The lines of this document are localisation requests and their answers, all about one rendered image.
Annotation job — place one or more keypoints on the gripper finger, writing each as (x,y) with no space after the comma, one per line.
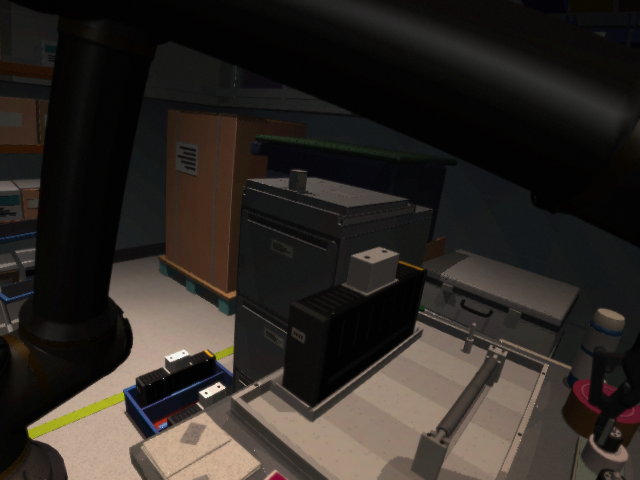
(620,410)
(599,375)

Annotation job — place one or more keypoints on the grey feed roller black hub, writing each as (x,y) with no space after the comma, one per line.
(607,450)
(614,475)

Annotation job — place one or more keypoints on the grey transfer roller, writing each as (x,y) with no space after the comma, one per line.
(467,397)

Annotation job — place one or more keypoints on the black fuser with white block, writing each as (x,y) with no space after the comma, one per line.
(212,393)
(350,340)
(165,380)

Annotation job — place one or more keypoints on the grey drawer knob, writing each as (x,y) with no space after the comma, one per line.
(299,181)

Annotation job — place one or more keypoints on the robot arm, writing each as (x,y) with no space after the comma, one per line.
(75,200)

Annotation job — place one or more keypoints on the green-grey roller rack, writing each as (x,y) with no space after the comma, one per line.
(582,460)

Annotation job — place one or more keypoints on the grey kit tray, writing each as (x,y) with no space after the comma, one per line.
(380,415)

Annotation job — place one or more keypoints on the grey filing cabinet body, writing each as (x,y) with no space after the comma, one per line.
(380,240)

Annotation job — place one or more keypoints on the grey labelled cabinet drawer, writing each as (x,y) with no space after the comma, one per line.
(257,340)
(280,270)

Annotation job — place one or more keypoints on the blue tote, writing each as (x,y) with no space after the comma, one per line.
(137,407)

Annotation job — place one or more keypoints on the blue and orange shelf rack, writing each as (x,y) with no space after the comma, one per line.
(20,72)

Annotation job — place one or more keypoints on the white flask with blue rings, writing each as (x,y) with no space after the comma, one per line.
(590,345)

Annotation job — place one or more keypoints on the brown tin with red lid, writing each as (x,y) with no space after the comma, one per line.
(580,407)

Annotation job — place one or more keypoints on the grey carry case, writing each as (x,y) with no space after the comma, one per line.
(520,290)

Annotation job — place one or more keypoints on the small brown cardboard box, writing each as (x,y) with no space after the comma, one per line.
(436,249)

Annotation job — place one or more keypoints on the pink card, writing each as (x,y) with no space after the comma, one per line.
(280,475)

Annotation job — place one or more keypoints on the teal wooden pallet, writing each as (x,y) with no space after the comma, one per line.
(200,290)

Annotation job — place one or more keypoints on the beige flat pad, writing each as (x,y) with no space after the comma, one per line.
(190,450)

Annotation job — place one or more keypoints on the large brown cardboard crate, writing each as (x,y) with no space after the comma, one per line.
(210,200)

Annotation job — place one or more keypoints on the white label sheet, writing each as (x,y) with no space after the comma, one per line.
(187,158)

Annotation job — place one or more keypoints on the blue and grey step stool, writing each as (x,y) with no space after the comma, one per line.
(15,290)

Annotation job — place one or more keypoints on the brown cardboard box white label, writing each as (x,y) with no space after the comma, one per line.
(29,200)

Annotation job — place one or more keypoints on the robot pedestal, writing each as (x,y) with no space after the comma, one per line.
(42,465)

